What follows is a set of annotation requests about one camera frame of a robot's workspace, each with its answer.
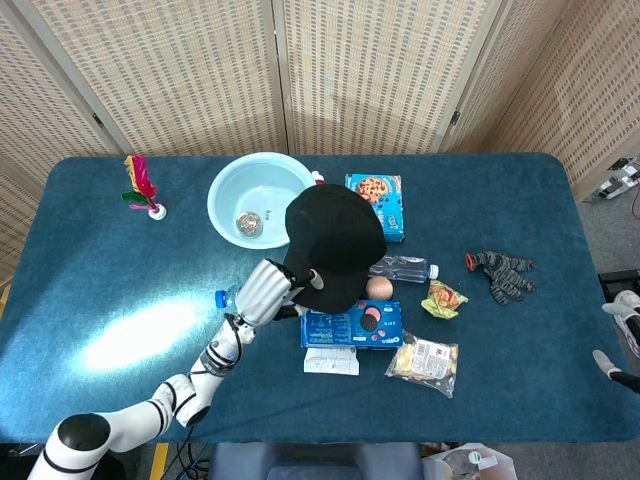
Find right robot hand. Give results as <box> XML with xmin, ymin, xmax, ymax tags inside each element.
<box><xmin>592</xmin><ymin>289</ymin><xmax>640</xmax><ymax>394</ymax></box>

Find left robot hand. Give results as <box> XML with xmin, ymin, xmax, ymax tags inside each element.
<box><xmin>234</xmin><ymin>258</ymin><xmax>325</xmax><ymax>329</ymax></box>

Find black baseball cap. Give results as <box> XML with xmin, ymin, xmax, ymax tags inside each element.
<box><xmin>283</xmin><ymin>183</ymin><xmax>389</xmax><ymax>315</ymax></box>

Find pink feather shuttlecock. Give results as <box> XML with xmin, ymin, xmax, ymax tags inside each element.
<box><xmin>121</xmin><ymin>154</ymin><xmax>168</xmax><ymax>221</ymax></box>

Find blue sports drink bottle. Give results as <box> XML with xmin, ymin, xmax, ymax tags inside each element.
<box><xmin>214</xmin><ymin>284</ymin><xmax>244</xmax><ymax>309</ymax></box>

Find black box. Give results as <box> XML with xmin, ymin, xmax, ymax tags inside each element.
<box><xmin>597</xmin><ymin>268</ymin><xmax>640</xmax><ymax>297</ymax></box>

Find metal scrubber ball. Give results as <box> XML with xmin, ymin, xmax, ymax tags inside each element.
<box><xmin>235</xmin><ymin>211</ymin><xmax>264</xmax><ymax>236</ymax></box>

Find blue Oreo cookie box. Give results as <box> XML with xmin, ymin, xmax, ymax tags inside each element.
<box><xmin>299</xmin><ymin>299</ymin><xmax>404</xmax><ymax>350</ymax></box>

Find white paper receipt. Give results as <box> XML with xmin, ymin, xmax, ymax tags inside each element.
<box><xmin>303</xmin><ymin>347</ymin><xmax>361</xmax><ymax>376</ymax></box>

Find light blue plastic basin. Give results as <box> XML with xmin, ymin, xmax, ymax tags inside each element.
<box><xmin>206</xmin><ymin>152</ymin><xmax>317</xmax><ymax>250</ymax></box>

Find brown egg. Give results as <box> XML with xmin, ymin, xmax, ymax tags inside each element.
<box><xmin>366</xmin><ymin>276</ymin><xmax>395</xmax><ymax>301</ymax></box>

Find grey knit glove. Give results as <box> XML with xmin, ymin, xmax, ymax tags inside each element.
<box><xmin>465</xmin><ymin>250</ymin><xmax>538</xmax><ymax>306</ymax></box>

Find electronics on floor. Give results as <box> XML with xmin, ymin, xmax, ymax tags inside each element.
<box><xmin>582</xmin><ymin>156</ymin><xmax>640</xmax><ymax>203</ymax></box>

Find clear water bottle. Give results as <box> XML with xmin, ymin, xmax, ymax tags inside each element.
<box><xmin>368</xmin><ymin>254</ymin><xmax>440</xmax><ymax>284</ymax></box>

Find blue chocolate chip cookie box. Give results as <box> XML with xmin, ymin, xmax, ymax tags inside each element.
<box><xmin>344</xmin><ymin>172</ymin><xmax>405</xmax><ymax>244</ymax></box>

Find bread in clear bag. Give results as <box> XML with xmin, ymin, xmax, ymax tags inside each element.
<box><xmin>384</xmin><ymin>330</ymin><xmax>460</xmax><ymax>400</ymax></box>

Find dark blue robot torso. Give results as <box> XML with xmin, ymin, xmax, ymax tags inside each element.
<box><xmin>208</xmin><ymin>442</ymin><xmax>424</xmax><ymax>480</ymax></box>

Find green snack packet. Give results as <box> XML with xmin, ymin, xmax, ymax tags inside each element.
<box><xmin>420</xmin><ymin>279</ymin><xmax>469</xmax><ymax>319</ymax></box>

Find clear plastic bag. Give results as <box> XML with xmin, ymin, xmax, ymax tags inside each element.
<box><xmin>422</xmin><ymin>442</ymin><xmax>517</xmax><ymax>480</ymax></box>

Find woven folding screen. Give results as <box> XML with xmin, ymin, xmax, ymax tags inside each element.
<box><xmin>0</xmin><ymin>0</ymin><xmax>640</xmax><ymax>289</ymax></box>

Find black floor cables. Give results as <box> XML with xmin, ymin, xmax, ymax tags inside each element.
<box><xmin>172</xmin><ymin>429</ymin><xmax>211</xmax><ymax>480</ymax></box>

